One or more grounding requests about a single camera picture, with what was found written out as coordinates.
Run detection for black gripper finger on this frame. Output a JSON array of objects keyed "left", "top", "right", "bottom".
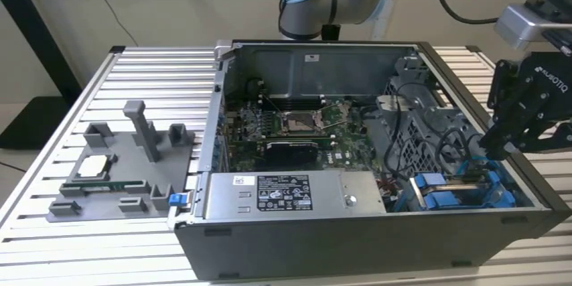
[
  {"left": 480, "top": 59, "right": 549, "bottom": 162},
  {"left": 517, "top": 121, "right": 572, "bottom": 153}
]

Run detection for blue disk data wire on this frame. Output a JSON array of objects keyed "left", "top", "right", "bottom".
[{"left": 455, "top": 155, "right": 497, "bottom": 182}]

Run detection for hard disk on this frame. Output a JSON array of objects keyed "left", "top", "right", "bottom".
[{"left": 411, "top": 161, "right": 517, "bottom": 212}]

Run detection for green PC motherboard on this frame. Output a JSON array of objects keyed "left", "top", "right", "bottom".
[{"left": 223, "top": 96, "right": 387, "bottom": 173}]

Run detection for CPU socket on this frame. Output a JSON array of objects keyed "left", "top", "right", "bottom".
[{"left": 277, "top": 110, "right": 321, "bottom": 135}]

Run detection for black graphics card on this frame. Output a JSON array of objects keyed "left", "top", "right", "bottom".
[{"left": 232, "top": 137, "right": 321, "bottom": 167}]

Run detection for thin metal locking lever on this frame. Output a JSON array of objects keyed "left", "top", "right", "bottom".
[{"left": 261, "top": 95, "right": 287, "bottom": 117}]

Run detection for black open PC case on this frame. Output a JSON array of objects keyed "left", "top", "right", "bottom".
[{"left": 167, "top": 38, "right": 567, "bottom": 282}]

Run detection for silver power supply unit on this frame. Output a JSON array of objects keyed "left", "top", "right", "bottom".
[{"left": 203, "top": 170, "right": 388, "bottom": 219}]

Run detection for grey parts rack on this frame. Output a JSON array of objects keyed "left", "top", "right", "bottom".
[{"left": 47, "top": 100, "right": 197, "bottom": 224}]

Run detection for green RAM stick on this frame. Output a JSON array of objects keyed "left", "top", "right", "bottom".
[{"left": 64, "top": 182, "right": 147, "bottom": 191}]

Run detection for silver CPU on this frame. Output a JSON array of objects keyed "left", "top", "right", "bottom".
[{"left": 73, "top": 155, "right": 112, "bottom": 180}]

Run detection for black stand with base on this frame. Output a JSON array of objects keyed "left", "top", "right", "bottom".
[{"left": 0, "top": 0, "right": 84, "bottom": 149}]

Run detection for black disk power wire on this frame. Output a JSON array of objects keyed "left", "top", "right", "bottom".
[{"left": 440, "top": 127, "right": 487, "bottom": 175}]

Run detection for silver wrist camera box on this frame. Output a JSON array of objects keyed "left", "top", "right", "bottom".
[{"left": 493, "top": 3, "right": 557, "bottom": 50}]

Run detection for red yellow power wires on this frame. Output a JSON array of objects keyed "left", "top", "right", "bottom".
[{"left": 379, "top": 178, "right": 405, "bottom": 200}]

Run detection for metal socket cover frame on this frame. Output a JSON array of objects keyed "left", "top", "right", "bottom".
[{"left": 320, "top": 102, "right": 353, "bottom": 125}]

